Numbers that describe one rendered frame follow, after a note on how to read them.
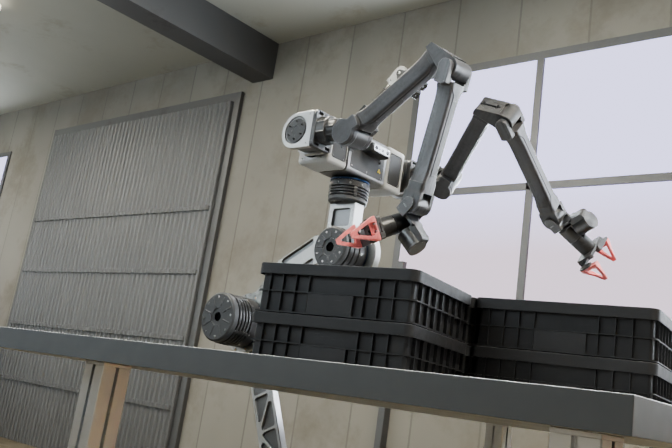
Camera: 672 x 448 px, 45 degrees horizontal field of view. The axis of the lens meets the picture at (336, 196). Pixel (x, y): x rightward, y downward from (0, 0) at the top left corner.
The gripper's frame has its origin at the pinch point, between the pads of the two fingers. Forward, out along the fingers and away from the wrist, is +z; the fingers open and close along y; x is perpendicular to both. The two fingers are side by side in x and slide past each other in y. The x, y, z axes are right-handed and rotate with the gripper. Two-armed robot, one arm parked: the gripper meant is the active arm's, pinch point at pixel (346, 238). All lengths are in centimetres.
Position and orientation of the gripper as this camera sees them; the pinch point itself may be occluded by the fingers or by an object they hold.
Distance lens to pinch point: 216.9
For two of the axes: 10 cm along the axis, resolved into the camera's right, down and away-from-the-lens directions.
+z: -8.7, 2.2, -4.4
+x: -3.0, -9.5, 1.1
